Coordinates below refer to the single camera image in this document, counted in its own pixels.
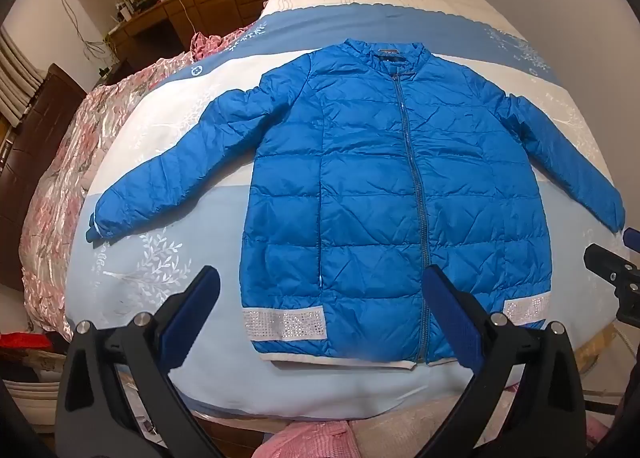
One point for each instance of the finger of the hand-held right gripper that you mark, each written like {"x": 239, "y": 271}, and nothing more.
{"x": 607, "y": 263}
{"x": 633, "y": 236}

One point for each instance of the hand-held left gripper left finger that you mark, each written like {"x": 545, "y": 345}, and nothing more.
{"x": 197, "y": 298}

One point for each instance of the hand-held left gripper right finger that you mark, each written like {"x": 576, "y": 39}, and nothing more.
{"x": 450, "y": 303}

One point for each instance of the blue puffer jacket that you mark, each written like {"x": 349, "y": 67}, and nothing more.
{"x": 370, "y": 198}

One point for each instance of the blue and white bedspread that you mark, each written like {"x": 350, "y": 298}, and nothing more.
{"x": 165, "y": 263}

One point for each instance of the pink checked cloth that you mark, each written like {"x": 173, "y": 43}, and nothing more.
{"x": 305, "y": 440}

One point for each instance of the pink floral quilt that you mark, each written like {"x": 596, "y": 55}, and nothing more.
{"x": 65, "y": 178}

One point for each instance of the red cloth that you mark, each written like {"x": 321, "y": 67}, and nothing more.
{"x": 22, "y": 342}

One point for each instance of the dark wooden cabinet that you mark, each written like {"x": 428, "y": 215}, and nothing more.
{"x": 35, "y": 148}

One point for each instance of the wooden desk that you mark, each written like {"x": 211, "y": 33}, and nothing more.
{"x": 150, "y": 23}

